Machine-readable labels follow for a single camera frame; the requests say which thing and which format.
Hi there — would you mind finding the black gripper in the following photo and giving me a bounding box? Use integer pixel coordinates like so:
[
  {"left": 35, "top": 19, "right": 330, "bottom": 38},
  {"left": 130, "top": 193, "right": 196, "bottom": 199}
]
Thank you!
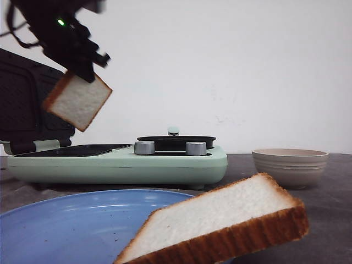
[{"left": 30, "top": 16, "right": 110, "bottom": 83}]

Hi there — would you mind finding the white bread slice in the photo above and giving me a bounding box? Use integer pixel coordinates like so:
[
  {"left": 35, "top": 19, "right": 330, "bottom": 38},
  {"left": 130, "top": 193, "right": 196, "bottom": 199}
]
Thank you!
[
  {"left": 116, "top": 173, "right": 309, "bottom": 263},
  {"left": 42, "top": 71, "right": 112, "bottom": 132}
]

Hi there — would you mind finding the breakfast maker hinged lid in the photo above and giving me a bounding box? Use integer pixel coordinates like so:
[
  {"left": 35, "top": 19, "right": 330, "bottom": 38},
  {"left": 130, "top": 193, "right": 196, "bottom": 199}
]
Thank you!
[{"left": 1, "top": 49, "right": 75, "bottom": 155}]

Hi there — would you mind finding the beige ribbed bowl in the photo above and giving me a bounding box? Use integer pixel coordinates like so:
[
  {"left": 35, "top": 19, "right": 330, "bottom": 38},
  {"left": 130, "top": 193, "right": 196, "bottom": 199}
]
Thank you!
[{"left": 252, "top": 148, "right": 329, "bottom": 189}]

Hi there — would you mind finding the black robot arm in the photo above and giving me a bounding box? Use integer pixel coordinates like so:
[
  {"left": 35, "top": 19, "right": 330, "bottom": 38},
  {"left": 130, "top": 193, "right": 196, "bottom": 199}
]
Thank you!
[{"left": 6, "top": 0, "right": 110, "bottom": 83}]

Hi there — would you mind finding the mint green breakfast maker base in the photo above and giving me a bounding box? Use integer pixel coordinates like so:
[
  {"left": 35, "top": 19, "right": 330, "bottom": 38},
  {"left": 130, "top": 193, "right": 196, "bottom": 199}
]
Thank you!
[{"left": 8, "top": 144, "right": 228, "bottom": 188}]

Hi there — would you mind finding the left silver control knob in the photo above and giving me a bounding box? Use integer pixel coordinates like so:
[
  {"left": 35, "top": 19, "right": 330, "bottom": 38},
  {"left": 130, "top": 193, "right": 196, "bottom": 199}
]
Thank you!
[{"left": 134, "top": 141, "right": 155, "bottom": 155}]

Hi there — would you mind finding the silver control knob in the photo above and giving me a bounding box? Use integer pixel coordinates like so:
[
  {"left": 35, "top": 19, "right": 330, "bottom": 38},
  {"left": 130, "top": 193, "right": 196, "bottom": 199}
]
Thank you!
[
  {"left": 186, "top": 142, "right": 207, "bottom": 156},
  {"left": 134, "top": 141, "right": 155, "bottom": 155}
]

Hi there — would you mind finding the black round frying pan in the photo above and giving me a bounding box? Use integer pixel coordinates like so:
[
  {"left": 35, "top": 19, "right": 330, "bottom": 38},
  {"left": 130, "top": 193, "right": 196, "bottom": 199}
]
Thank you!
[{"left": 137, "top": 127, "right": 216, "bottom": 151}]

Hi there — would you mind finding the right silver control knob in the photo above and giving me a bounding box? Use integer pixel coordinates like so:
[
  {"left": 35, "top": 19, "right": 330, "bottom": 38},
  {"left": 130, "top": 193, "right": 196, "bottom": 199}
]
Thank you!
[{"left": 186, "top": 142, "right": 207, "bottom": 156}]

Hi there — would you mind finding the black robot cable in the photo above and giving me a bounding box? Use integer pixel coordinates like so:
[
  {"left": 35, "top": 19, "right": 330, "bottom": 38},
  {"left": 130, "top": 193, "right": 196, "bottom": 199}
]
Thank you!
[{"left": 0, "top": 2, "right": 42, "bottom": 49}]

